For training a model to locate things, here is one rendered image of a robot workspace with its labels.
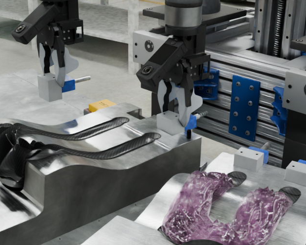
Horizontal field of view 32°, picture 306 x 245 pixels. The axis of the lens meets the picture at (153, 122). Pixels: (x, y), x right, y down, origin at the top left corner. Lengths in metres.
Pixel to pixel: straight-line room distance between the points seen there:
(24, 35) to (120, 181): 0.39
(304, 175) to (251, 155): 0.11
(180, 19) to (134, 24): 3.07
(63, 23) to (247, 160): 0.51
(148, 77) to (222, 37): 0.64
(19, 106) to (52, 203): 0.65
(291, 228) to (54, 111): 0.84
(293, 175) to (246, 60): 0.50
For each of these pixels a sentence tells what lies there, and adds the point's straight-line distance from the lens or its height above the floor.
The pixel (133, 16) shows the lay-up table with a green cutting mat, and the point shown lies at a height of 0.47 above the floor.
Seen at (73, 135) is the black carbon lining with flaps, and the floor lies 0.88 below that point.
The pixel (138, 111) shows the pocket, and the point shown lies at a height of 0.88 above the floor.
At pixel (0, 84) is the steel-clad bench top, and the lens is 1.73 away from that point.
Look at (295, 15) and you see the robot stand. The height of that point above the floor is 1.06.
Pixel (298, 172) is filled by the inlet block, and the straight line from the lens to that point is 1.05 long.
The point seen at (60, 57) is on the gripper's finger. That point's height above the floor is 1.02.
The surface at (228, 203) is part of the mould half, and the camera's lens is 0.90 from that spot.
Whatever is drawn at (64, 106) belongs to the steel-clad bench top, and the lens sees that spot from 1.52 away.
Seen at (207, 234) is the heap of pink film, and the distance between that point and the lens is 0.82.
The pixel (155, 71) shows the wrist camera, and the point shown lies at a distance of 1.04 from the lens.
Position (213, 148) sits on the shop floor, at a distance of 3.07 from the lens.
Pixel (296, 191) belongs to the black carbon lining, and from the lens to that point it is 1.04.
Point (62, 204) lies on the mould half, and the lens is 0.95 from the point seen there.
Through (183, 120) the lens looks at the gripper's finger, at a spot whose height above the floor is 0.92.
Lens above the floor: 1.37
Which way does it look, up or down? 24 degrees down
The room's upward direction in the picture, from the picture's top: 1 degrees clockwise
